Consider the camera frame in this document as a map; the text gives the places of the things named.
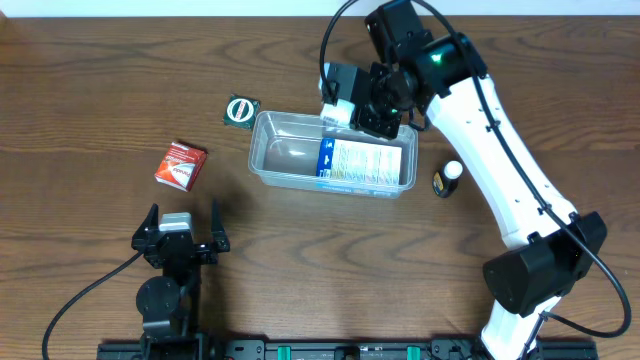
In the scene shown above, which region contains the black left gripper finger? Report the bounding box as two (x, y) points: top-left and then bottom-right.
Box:
(143, 204), (159, 231)
(211, 199), (225, 235)

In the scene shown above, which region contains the blue medicine box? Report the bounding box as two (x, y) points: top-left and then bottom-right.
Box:
(316, 138), (402, 185)

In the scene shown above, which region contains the small dark bottle white cap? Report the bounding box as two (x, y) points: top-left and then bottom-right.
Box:
(432, 160), (463, 198)

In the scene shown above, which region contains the white green medicine box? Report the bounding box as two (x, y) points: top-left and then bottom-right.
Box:
(320, 99), (355, 128)

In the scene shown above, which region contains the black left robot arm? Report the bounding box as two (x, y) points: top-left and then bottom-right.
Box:
(131, 202), (230, 359)

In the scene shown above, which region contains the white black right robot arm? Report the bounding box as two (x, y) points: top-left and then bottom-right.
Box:
(319, 1), (607, 359)

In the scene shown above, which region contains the clear plastic container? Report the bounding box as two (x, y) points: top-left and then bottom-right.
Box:
(249, 111), (418, 198)

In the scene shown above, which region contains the red Panadol box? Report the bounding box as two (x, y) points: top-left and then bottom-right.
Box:
(154, 142), (208, 192)

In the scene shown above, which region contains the green square box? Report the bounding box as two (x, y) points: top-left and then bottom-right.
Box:
(223, 94), (261, 130)

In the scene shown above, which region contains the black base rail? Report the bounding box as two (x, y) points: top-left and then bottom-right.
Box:
(96, 339), (599, 360)

